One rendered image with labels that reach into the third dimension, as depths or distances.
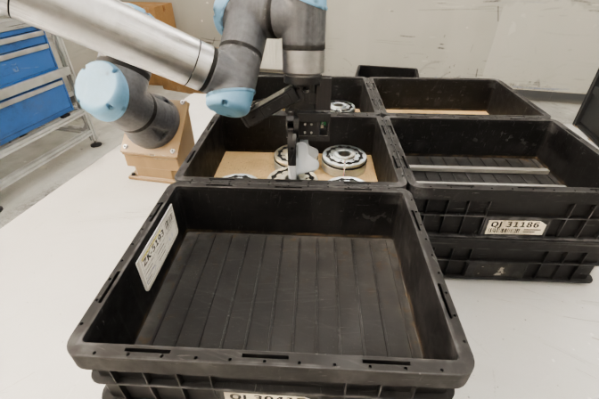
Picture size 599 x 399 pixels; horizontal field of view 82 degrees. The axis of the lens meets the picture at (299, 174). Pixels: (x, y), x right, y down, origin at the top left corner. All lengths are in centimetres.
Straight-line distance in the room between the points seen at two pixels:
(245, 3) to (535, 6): 354
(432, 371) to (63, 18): 57
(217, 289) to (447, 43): 357
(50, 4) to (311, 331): 53
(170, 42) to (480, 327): 69
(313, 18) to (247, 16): 11
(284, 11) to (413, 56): 332
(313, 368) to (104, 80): 70
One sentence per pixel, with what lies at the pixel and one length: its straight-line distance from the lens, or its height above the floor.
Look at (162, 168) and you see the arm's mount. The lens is 103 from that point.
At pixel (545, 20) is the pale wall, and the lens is 406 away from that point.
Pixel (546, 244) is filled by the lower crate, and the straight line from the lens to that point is 77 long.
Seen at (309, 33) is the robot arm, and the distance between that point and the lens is 60.
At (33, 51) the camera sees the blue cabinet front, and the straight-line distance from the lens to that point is 273.
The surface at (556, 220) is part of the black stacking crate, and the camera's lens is 75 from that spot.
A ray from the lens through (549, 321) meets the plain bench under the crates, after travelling 80.
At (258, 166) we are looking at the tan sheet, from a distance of 81.
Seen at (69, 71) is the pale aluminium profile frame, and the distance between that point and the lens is 285.
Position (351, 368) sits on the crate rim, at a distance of 37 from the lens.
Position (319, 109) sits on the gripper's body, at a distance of 64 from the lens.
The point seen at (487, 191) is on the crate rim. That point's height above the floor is 93.
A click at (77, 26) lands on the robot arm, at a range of 55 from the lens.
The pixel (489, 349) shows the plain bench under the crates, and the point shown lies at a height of 70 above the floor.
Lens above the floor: 125
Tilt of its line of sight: 33 degrees down
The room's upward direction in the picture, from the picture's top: straight up
